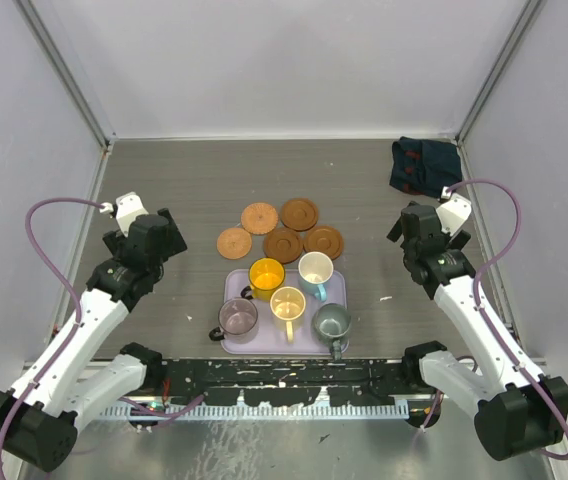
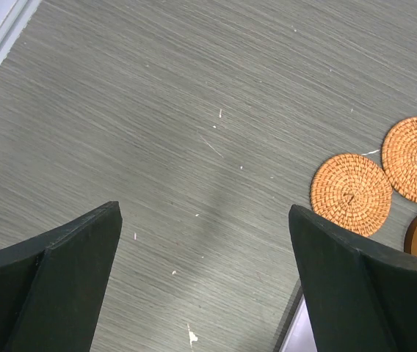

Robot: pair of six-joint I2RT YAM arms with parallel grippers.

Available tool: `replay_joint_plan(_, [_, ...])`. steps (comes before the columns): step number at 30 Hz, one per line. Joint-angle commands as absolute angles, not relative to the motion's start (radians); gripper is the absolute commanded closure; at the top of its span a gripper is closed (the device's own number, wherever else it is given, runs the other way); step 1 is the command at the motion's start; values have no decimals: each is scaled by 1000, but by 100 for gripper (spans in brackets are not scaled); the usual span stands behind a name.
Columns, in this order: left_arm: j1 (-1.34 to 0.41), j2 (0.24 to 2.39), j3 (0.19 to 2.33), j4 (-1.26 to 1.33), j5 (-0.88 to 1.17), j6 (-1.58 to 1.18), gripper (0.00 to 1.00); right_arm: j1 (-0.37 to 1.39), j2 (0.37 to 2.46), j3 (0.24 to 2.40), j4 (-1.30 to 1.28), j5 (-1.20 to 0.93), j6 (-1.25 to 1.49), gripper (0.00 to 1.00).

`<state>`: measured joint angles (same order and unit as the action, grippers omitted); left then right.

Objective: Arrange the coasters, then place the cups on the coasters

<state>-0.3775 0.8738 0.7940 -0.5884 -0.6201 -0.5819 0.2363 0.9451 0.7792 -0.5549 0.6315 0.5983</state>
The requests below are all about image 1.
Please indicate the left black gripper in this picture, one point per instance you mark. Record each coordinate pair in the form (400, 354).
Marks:
(174, 245)

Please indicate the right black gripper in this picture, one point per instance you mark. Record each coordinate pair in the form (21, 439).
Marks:
(457, 243)

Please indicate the small woven rattan coaster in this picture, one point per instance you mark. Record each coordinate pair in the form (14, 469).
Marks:
(234, 243)

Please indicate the dark wooden coaster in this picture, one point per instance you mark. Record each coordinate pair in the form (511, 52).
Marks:
(283, 244)
(324, 239)
(299, 214)

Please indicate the large woven rattan coaster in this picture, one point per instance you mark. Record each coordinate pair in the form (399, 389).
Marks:
(259, 218)

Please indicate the white and blue mug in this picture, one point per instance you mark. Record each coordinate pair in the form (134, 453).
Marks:
(315, 269)

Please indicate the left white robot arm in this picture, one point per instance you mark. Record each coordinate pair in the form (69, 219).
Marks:
(44, 411)

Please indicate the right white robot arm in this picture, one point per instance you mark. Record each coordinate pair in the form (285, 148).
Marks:
(515, 407)

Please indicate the dark blue folded cloth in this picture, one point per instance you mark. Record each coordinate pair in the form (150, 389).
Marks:
(424, 167)

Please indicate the purple transparent mug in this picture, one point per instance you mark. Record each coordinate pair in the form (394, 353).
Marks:
(237, 322)

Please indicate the yellow transparent mug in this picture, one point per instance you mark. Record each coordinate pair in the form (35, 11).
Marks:
(266, 275)

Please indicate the grey metallic mug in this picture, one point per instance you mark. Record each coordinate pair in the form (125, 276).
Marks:
(331, 325)

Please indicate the cream mug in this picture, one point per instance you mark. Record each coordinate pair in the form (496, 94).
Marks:
(288, 305)

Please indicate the lilac plastic tray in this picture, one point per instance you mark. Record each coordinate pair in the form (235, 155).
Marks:
(270, 338)

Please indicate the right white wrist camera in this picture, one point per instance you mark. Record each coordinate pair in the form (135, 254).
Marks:
(453, 211)

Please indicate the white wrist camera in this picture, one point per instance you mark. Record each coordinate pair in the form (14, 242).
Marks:
(124, 210)
(453, 211)

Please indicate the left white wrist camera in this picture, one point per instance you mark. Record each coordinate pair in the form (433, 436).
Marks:
(124, 210)

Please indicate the white slotted cable duct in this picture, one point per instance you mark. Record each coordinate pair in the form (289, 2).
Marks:
(400, 411)

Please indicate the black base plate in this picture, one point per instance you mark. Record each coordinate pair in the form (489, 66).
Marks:
(284, 383)

